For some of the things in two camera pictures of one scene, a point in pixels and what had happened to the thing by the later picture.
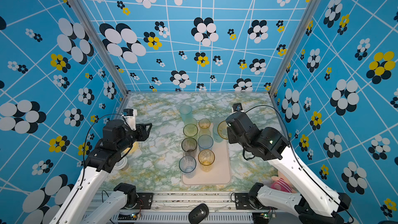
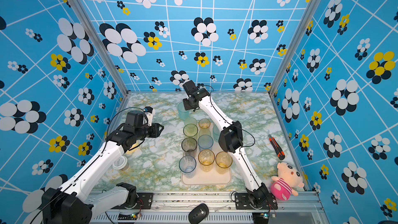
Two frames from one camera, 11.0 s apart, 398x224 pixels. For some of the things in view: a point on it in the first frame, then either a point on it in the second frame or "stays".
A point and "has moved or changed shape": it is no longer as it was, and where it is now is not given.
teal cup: x=186 y=112 stays
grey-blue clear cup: x=187 y=165 stays
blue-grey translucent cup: x=205 y=142 stays
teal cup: x=216 y=137 stays
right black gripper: x=231 y=139 -> x=187 y=107
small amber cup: x=204 y=123 stays
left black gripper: x=142 y=131 -> x=156 y=132
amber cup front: x=206 y=158 stays
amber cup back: x=222 y=130 has moved or changed shape
